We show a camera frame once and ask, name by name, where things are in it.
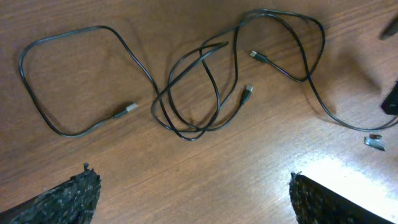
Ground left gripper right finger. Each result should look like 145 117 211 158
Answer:
289 172 390 224

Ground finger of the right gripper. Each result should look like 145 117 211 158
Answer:
381 83 398 115

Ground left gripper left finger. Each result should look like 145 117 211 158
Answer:
1 163 101 223

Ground small black adapter plug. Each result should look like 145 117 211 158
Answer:
364 134 385 151

